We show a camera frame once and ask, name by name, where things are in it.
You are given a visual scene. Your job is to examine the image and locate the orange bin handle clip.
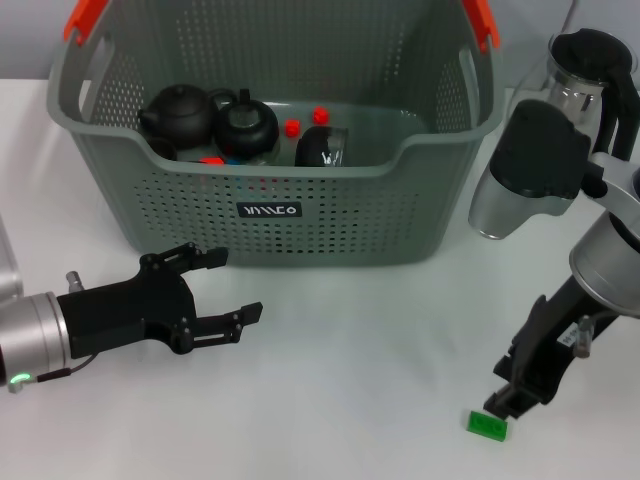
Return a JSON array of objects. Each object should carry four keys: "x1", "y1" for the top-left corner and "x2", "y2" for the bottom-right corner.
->
[
  {"x1": 63, "y1": 0, "x2": 110, "y2": 47},
  {"x1": 459, "y1": 0, "x2": 502, "y2": 54}
]

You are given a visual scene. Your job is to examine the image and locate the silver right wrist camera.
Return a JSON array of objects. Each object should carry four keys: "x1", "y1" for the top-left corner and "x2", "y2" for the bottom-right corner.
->
[{"x1": 468, "y1": 98, "x2": 593, "y2": 240}]

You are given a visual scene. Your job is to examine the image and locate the gray perforated storage bin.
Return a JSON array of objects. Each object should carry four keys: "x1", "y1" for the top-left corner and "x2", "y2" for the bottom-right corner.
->
[{"x1": 45, "y1": 0, "x2": 503, "y2": 269}]

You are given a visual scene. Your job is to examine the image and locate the glass pitcher with black lid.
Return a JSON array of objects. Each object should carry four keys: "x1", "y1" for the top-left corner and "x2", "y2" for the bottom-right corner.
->
[{"x1": 514, "y1": 28, "x2": 640, "y2": 162}]

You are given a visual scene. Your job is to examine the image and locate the right gripper cable connector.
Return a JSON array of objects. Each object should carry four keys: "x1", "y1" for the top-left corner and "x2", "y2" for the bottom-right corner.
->
[{"x1": 573, "y1": 313, "x2": 618, "y2": 358}]

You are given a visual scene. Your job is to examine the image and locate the glass teacup with black holder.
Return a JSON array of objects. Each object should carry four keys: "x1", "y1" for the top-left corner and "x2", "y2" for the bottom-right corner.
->
[
  {"x1": 213, "y1": 88, "x2": 281, "y2": 167},
  {"x1": 293, "y1": 124, "x2": 351, "y2": 169}
]

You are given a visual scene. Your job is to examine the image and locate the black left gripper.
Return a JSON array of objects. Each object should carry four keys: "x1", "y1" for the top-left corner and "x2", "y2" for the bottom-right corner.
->
[{"x1": 55, "y1": 242, "x2": 265, "y2": 359}]

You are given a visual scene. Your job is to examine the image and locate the black ceramic teapot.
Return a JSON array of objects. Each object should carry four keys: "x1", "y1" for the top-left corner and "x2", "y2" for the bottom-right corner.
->
[{"x1": 137, "y1": 84, "x2": 221, "y2": 150}]

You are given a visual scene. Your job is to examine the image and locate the green rectangular brick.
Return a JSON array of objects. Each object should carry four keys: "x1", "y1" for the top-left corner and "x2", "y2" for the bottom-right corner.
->
[{"x1": 467, "y1": 409, "x2": 512, "y2": 441}]

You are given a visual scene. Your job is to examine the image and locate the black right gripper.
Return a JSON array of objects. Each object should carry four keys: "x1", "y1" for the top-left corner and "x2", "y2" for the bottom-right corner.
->
[{"x1": 482, "y1": 277, "x2": 617, "y2": 421}]

